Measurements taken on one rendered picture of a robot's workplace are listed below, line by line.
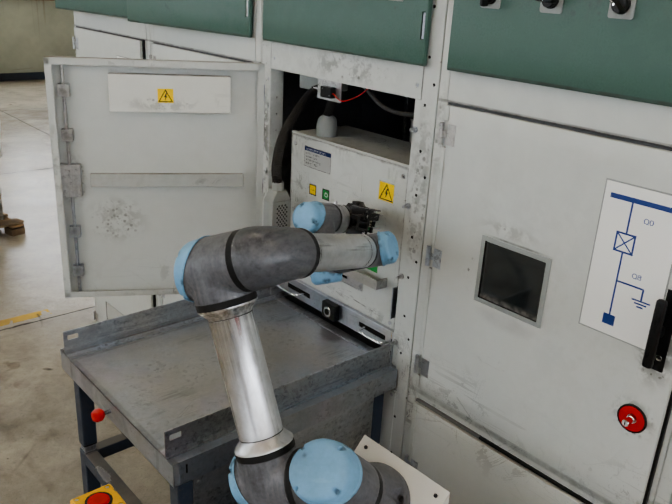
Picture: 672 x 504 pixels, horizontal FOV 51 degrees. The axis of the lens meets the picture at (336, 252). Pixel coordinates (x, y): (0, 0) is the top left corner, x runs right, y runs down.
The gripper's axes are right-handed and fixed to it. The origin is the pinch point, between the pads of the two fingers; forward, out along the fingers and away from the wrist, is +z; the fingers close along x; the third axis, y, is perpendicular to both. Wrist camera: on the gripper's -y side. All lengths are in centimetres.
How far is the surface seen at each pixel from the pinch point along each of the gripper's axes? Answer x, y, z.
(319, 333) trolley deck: -37.4, -12.4, 6.1
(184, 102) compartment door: 21, -62, -13
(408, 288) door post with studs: -14.8, 17.2, -3.9
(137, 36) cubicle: 43, -125, 20
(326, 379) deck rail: -40.3, 7.3, -19.1
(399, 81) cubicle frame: 35.4, 8.3, -14.8
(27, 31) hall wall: 104, -1000, 559
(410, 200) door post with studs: 7.7, 14.9, -8.9
